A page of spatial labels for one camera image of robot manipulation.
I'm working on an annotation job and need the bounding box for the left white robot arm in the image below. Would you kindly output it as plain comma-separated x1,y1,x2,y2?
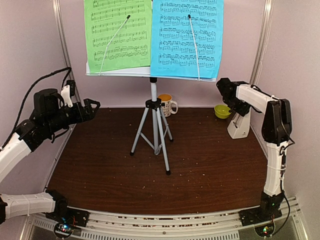
0,85,101,223

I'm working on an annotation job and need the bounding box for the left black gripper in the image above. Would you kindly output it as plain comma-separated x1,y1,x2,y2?
44,98,100,134

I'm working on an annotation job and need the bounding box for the light blue music stand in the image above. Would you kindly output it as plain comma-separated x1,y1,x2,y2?
85,0,218,176

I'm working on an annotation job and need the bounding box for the front aluminium rail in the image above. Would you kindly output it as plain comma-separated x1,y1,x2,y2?
19,197,307,240

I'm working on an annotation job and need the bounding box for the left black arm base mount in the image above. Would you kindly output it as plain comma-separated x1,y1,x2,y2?
45,190,89,239

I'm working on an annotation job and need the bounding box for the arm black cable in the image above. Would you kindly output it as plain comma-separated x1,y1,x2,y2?
271,97,296,226
0,66,73,151

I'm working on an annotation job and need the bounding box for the blue paper sheet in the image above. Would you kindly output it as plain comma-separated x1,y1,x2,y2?
150,0,225,81

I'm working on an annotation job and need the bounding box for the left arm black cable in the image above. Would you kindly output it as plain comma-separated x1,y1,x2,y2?
0,66,73,151

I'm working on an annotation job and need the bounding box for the patterned mug with orange inside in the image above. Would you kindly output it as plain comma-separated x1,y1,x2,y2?
158,93,179,117

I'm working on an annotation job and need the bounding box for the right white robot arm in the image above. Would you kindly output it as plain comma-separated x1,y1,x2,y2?
216,77,295,221

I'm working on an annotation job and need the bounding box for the white metronome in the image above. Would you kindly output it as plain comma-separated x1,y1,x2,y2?
227,111,251,139

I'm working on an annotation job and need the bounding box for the green sheet music page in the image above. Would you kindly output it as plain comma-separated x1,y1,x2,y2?
83,0,152,75

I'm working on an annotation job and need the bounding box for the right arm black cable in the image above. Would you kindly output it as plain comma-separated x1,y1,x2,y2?
271,97,296,226

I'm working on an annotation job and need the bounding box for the small green bowl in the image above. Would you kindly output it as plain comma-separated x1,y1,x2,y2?
214,104,231,119

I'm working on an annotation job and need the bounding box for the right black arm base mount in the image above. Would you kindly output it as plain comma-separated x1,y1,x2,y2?
239,196,284,227

